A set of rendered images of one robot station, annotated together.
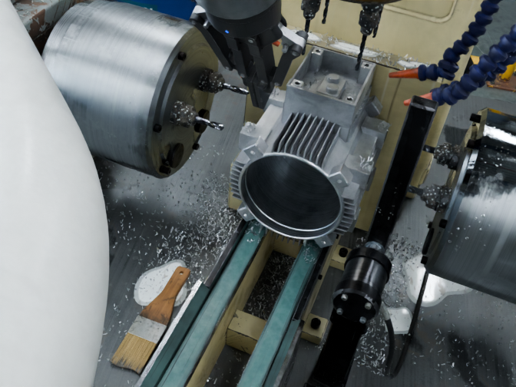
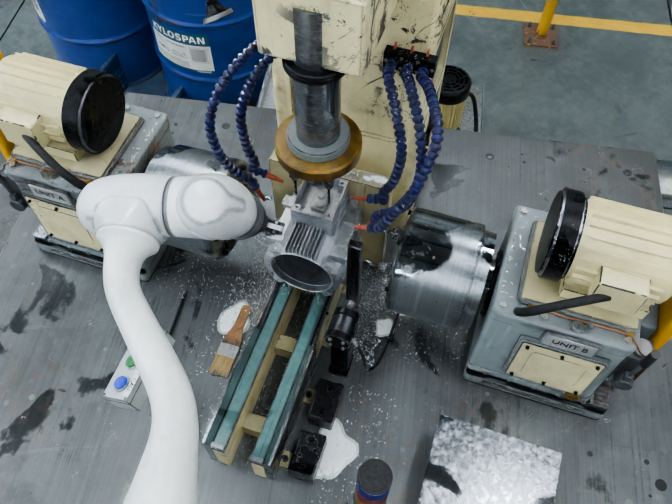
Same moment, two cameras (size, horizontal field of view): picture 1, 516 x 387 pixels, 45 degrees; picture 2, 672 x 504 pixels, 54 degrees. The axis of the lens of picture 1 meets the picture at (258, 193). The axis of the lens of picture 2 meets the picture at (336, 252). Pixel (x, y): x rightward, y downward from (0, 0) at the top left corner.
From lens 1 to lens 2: 0.76 m
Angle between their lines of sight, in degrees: 14
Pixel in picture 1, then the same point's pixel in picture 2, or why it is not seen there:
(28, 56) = (161, 343)
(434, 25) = (388, 143)
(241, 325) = (283, 344)
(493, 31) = not seen: outside the picture
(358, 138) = (341, 229)
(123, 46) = not seen: hidden behind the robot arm
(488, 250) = (411, 304)
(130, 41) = not seen: hidden behind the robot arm
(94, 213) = (191, 403)
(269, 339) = (295, 358)
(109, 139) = (187, 245)
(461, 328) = (424, 328)
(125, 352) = (216, 366)
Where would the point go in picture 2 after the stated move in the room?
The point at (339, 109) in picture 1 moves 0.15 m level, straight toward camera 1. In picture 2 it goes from (323, 222) to (310, 279)
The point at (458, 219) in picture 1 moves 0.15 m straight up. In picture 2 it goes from (393, 289) to (398, 252)
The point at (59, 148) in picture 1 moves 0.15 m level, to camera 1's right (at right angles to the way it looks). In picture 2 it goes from (178, 385) to (284, 388)
